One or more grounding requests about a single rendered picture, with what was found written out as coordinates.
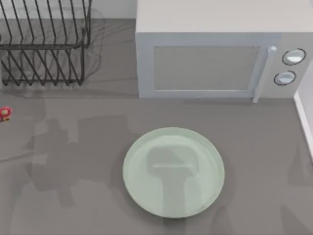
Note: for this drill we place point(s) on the large microwave knob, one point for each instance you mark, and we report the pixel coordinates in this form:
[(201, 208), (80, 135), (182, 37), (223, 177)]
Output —
[(294, 56)]

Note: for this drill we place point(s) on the small microwave knob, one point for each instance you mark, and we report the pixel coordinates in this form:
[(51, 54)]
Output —
[(284, 78)]

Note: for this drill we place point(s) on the pale green plate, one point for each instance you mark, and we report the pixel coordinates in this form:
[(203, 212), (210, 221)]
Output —
[(195, 195)]

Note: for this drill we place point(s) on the microwave oven door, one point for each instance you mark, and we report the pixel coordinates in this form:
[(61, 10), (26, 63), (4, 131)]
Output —
[(146, 68)]

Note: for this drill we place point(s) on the small red toy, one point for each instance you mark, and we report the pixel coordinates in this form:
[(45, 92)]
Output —
[(4, 113)]

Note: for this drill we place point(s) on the pale microwave oven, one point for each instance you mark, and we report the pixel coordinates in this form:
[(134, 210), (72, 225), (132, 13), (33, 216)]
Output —
[(283, 29)]

